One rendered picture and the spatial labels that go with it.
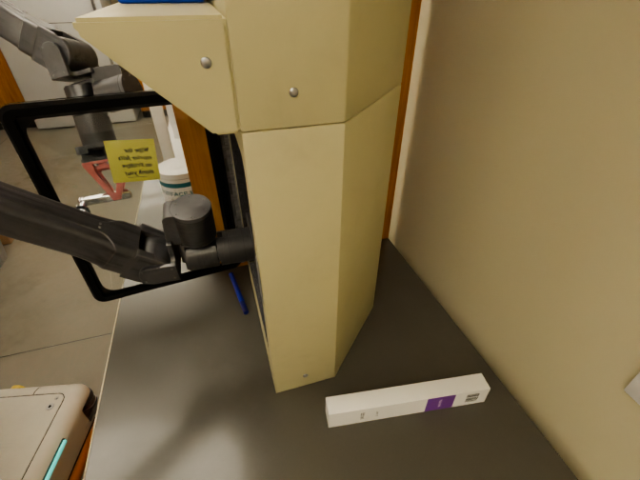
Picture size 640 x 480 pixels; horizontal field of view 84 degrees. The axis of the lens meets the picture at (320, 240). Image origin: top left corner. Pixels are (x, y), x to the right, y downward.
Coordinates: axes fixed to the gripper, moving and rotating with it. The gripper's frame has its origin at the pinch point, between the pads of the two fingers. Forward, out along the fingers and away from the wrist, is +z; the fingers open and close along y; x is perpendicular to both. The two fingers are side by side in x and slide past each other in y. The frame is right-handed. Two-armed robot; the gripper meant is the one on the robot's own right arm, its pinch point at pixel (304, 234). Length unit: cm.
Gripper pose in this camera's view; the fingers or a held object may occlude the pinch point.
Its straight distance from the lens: 62.2
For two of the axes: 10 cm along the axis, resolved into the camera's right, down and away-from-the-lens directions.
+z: 9.6, -1.6, 2.5
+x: -0.2, 8.1, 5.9
